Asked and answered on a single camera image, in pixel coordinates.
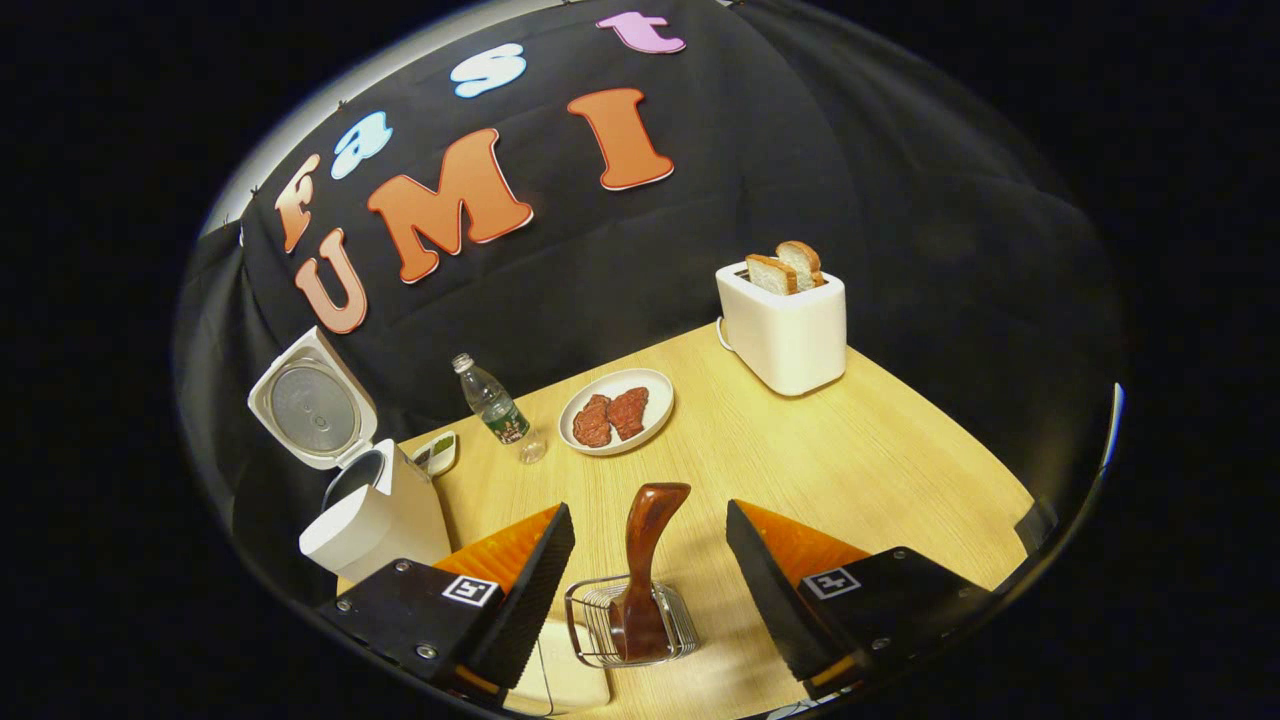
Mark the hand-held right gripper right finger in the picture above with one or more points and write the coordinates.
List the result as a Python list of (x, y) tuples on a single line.
[(775, 600)]

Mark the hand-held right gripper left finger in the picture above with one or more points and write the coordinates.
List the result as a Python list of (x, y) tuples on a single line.
[(530, 600)]

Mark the brown wooden spoon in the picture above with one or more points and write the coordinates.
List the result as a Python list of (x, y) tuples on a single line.
[(645, 540)]

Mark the white rice cooker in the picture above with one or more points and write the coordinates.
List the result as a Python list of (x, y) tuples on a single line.
[(390, 530)]

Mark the red meat piece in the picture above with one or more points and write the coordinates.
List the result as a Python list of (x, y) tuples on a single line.
[(628, 412), (592, 422)]

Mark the clear plastic water bottle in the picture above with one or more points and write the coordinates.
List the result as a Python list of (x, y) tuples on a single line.
[(497, 410)]

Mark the white oval plate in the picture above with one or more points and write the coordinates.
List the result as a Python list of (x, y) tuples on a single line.
[(660, 410)]

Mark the white toaster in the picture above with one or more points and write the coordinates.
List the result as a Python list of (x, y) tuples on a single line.
[(790, 330)]

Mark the black backdrop cloth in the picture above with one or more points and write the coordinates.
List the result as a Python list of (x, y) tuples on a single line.
[(800, 180)]

